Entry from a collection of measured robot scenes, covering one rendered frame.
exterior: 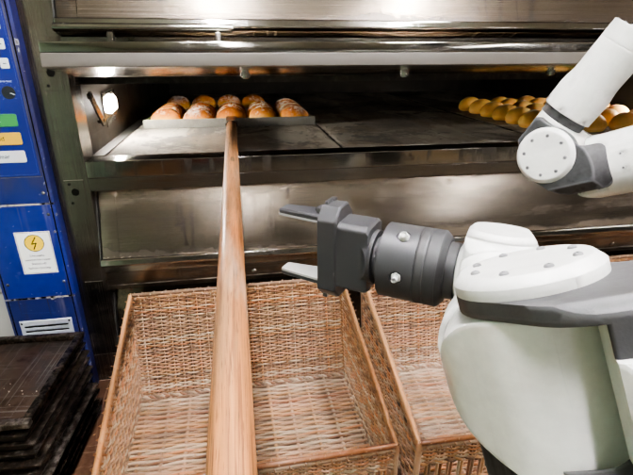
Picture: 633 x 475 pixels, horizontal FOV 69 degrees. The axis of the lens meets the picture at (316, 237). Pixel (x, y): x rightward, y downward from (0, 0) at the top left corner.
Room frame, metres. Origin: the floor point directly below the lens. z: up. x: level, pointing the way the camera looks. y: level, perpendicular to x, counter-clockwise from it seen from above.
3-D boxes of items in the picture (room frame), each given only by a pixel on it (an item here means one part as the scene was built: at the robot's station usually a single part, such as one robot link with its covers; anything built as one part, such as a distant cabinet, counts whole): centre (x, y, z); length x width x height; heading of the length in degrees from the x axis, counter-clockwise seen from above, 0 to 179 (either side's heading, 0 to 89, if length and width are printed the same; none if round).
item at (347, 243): (0.51, -0.07, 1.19); 0.12 x 0.10 x 0.13; 64
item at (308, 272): (0.55, 0.01, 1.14); 0.06 x 0.03 x 0.02; 64
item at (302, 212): (0.55, 0.02, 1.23); 0.06 x 0.03 x 0.02; 64
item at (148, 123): (1.71, 0.31, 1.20); 0.55 x 0.36 x 0.03; 100
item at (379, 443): (0.83, 0.16, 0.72); 0.56 x 0.49 x 0.28; 101
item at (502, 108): (1.72, -0.86, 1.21); 0.61 x 0.48 x 0.06; 10
